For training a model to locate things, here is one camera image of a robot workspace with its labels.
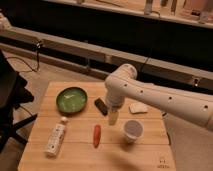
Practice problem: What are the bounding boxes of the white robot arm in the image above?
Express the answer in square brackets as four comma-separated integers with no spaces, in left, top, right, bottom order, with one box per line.
[105,64,213,132]

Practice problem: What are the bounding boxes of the green ceramic bowl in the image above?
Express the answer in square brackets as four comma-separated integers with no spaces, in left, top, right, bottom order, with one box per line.
[56,87,88,114]

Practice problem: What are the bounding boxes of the black rectangular remote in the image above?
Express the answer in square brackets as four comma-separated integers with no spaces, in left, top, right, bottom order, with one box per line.
[94,98,108,116]

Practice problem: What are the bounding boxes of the white paper cup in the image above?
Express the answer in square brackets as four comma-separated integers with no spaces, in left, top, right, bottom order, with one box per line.
[123,120,143,144]

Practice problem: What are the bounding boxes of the white squeeze tube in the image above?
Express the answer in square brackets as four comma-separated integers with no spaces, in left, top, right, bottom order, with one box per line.
[45,117,68,157]

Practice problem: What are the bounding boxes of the black office chair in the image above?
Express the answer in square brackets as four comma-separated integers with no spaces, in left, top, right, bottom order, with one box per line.
[0,50,37,153]

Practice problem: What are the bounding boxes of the black cable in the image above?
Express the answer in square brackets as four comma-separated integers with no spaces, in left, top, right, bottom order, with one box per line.
[5,39,44,74]

